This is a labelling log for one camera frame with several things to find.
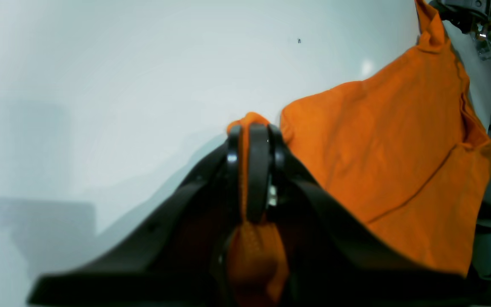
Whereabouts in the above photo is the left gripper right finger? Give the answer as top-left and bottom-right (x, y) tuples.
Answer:
(245, 124), (474, 307)

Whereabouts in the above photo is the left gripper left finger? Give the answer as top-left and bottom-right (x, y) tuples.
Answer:
(28, 126), (241, 307)

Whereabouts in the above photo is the orange T-shirt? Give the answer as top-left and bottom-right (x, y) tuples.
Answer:
(226, 0), (491, 307)

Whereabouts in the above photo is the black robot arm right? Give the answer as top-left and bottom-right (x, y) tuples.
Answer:
(429, 0), (491, 61)

